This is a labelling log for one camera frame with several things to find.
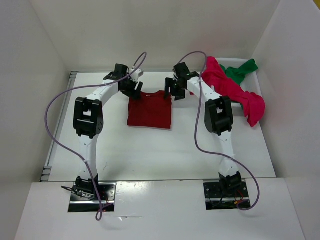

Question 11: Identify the dark red t shirt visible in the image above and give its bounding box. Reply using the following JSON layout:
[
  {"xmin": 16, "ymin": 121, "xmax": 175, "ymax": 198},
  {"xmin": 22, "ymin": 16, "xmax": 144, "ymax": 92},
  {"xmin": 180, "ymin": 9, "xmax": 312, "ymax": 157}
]
[{"xmin": 127, "ymin": 90, "xmax": 172, "ymax": 130}]

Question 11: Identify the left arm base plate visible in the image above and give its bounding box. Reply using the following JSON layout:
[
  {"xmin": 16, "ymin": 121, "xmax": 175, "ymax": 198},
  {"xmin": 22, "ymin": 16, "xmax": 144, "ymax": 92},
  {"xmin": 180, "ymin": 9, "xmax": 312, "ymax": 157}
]
[{"xmin": 67, "ymin": 182, "xmax": 117, "ymax": 213}]

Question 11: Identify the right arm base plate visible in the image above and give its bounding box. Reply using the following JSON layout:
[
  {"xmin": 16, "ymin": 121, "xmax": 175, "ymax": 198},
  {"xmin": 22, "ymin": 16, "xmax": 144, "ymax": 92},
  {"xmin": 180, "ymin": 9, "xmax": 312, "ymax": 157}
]
[{"xmin": 203, "ymin": 180, "xmax": 251, "ymax": 211}]

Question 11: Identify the green t shirt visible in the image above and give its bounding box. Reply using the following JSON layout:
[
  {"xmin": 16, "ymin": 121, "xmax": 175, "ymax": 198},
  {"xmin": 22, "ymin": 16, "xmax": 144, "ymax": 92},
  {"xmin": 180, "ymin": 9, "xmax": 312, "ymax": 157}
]
[{"xmin": 220, "ymin": 59, "xmax": 259, "ymax": 86}]

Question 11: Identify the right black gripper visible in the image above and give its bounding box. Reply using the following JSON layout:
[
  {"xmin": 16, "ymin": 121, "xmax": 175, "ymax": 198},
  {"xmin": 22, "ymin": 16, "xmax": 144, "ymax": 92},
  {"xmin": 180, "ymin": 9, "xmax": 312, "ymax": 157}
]
[{"xmin": 163, "ymin": 77, "xmax": 186, "ymax": 101}]

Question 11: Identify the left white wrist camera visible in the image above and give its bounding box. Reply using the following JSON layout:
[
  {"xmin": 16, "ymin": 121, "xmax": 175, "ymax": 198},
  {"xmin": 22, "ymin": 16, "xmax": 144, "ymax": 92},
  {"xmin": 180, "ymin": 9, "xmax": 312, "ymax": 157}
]
[{"xmin": 129, "ymin": 68, "xmax": 144, "ymax": 82}]

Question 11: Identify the pink t shirt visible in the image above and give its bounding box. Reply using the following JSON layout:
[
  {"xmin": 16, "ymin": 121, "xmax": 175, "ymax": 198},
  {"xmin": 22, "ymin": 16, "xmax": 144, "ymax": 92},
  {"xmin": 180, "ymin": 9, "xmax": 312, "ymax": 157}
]
[{"xmin": 201, "ymin": 56, "xmax": 266, "ymax": 127}]

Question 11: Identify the white plastic basket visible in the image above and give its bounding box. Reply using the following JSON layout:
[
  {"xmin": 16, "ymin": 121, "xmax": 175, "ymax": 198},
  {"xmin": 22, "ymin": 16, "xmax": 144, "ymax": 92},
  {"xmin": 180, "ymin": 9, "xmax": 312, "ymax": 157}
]
[{"xmin": 216, "ymin": 57, "xmax": 262, "ymax": 115}]

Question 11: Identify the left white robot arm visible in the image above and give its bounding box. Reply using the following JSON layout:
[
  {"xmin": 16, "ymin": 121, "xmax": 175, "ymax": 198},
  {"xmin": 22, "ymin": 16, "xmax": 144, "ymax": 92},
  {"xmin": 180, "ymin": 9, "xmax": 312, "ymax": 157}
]
[{"xmin": 73, "ymin": 63, "xmax": 144, "ymax": 200}]

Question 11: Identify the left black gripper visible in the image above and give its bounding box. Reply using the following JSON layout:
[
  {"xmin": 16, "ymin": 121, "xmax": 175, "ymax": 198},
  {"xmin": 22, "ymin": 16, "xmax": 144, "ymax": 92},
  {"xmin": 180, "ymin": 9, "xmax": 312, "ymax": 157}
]
[{"xmin": 120, "ymin": 75, "xmax": 143, "ymax": 101}]

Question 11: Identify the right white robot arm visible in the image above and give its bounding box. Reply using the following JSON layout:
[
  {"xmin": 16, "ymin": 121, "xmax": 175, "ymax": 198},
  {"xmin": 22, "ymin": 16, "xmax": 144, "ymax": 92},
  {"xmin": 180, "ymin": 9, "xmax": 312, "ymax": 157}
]
[{"xmin": 164, "ymin": 62, "xmax": 242, "ymax": 197}]

